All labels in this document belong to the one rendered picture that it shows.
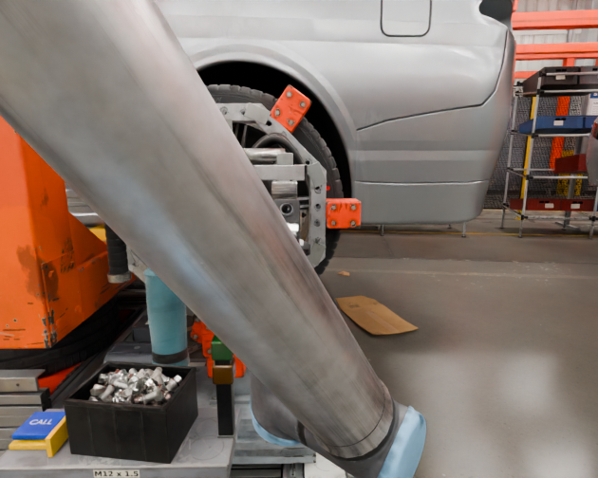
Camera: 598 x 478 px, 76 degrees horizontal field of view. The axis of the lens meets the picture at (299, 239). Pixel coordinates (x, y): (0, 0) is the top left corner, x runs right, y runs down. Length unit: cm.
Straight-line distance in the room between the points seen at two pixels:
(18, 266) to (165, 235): 96
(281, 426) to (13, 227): 82
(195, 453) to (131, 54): 76
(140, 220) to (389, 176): 131
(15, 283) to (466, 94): 148
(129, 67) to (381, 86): 133
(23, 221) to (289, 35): 98
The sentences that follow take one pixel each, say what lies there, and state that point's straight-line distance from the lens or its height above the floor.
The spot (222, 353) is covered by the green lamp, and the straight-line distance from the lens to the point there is 77.
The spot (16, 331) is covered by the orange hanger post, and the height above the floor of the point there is 57.
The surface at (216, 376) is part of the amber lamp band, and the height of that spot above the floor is 59.
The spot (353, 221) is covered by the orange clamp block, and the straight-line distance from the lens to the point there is 99.
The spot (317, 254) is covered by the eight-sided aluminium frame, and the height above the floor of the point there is 75.
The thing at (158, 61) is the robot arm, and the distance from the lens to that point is 19.
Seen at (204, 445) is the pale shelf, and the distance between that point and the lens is 87.
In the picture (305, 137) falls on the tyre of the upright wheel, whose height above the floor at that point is 105.
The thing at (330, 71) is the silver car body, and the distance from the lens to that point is 145.
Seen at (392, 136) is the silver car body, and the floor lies 107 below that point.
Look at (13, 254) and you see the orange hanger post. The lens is 114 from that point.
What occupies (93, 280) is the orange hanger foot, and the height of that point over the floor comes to 62.
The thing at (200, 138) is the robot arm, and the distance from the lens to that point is 19.
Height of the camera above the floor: 100
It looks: 12 degrees down
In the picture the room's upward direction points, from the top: straight up
